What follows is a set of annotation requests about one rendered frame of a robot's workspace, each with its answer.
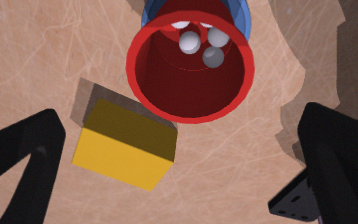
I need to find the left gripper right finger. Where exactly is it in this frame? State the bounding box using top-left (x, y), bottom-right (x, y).
top-left (297, 102), bottom-right (358, 224)

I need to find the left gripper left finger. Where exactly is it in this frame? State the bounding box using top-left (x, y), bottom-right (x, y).
top-left (0, 109), bottom-right (66, 224)

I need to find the blue round coaster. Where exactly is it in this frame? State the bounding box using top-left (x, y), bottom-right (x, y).
top-left (142, 0), bottom-right (251, 41)

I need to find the dark red cup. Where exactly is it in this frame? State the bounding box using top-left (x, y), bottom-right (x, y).
top-left (126, 0), bottom-right (255, 124)

